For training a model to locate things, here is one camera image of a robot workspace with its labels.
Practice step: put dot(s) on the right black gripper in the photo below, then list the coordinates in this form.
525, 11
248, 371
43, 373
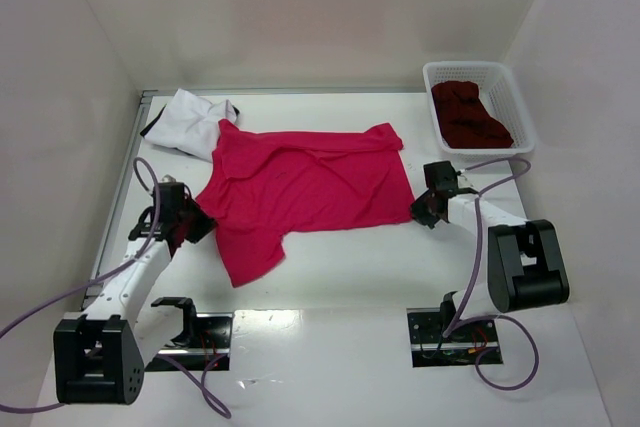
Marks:
425, 209

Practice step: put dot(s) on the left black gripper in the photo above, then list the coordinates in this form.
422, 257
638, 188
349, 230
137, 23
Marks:
195, 222

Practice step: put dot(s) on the bright red t shirt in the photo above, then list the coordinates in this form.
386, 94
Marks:
264, 186

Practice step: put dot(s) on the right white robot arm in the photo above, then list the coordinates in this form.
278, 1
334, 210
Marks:
518, 264

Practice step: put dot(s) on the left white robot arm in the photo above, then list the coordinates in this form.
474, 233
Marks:
100, 356

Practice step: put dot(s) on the dark red t shirt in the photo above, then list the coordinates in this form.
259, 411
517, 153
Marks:
463, 120

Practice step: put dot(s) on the white folded t shirt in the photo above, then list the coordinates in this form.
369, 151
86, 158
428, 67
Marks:
190, 124

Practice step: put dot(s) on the white plastic basket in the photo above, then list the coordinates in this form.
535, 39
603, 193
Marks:
500, 96

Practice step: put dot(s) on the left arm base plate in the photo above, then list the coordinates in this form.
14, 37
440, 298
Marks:
210, 337

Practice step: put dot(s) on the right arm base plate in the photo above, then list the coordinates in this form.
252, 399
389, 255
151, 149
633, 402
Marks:
478, 340

